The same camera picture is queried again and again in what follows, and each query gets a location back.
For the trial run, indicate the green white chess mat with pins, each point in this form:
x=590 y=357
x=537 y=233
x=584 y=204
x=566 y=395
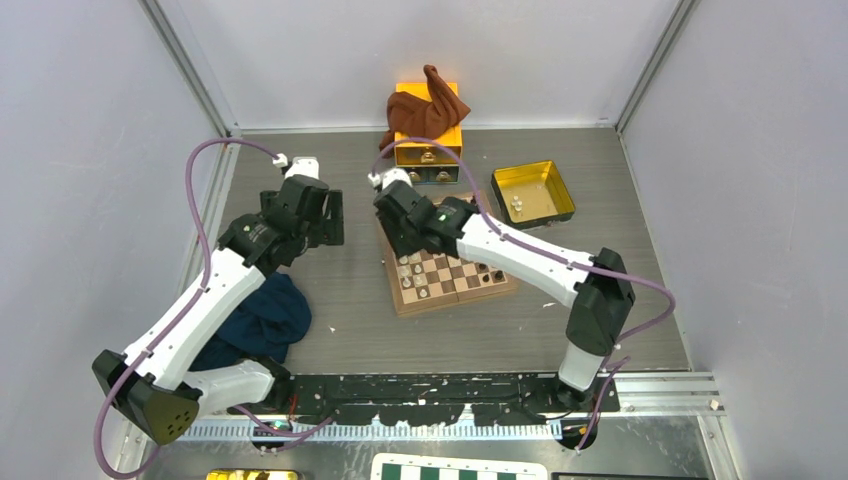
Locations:
x=396 y=466

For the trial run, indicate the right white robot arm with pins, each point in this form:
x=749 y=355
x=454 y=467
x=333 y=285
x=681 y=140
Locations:
x=594 y=287

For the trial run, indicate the wooden chess board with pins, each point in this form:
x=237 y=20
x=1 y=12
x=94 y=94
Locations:
x=449 y=281

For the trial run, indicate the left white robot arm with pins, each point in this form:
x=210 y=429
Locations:
x=150 y=382

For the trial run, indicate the yellow metal tray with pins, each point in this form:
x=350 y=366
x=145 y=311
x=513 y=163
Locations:
x=532 y=195

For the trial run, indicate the dark blue cloth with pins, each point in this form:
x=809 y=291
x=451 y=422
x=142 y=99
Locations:
x=265 y=323

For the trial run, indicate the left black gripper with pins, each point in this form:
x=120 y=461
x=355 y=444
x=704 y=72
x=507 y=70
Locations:
x=331 y=227

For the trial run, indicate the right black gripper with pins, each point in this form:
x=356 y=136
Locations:
x=402 y=246

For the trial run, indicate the yellow drawer box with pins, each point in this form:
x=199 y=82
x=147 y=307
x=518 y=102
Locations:
x=424 y=163

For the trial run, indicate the brown cloth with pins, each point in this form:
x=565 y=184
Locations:
x=437 y=118

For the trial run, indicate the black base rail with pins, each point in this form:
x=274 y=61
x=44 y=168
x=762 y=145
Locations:
x=492 y=399

